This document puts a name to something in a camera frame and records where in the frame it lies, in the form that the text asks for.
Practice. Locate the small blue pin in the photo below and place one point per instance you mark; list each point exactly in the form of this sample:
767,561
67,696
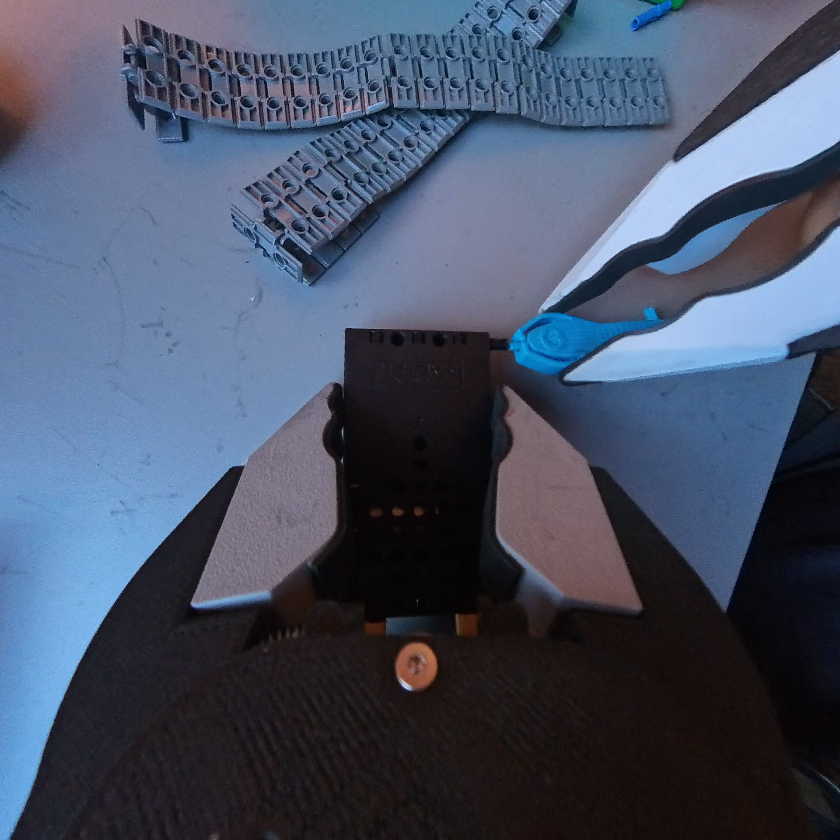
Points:
649,16

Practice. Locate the blue plastic lever tool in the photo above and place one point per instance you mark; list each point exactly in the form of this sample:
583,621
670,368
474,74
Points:
551,341

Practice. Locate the grey studded track strip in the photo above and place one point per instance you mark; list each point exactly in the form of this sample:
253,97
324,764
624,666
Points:
295,79
328,190

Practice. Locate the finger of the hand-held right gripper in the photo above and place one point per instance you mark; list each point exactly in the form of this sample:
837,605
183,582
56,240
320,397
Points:
722,170
722,334

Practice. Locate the grey desk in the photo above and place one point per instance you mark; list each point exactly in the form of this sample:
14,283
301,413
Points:
131,328

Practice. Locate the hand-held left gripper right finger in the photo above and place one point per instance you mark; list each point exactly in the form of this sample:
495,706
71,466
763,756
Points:
558,518

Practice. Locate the person's right hand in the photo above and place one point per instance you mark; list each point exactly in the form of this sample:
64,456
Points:
774,243

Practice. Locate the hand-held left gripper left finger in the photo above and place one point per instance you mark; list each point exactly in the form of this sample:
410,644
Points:
275,518

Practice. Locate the black controller box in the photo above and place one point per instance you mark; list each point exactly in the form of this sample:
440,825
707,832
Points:
420,407

